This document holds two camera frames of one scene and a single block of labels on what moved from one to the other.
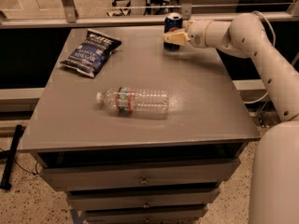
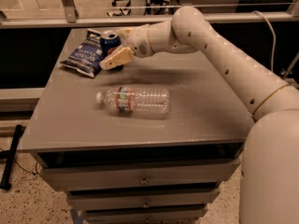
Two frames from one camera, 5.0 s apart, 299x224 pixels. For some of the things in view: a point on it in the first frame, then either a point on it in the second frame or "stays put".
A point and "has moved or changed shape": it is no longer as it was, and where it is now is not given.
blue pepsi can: [173, 21] has moved or changed shape
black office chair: [160, 0] stays put
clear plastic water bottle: [126, 99] stays put
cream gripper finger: [177, 37] -> [117, 57]
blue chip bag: [90, 55] stays put
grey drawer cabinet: [160, 167] stays put
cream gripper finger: [187, 23] -> [123, 35]
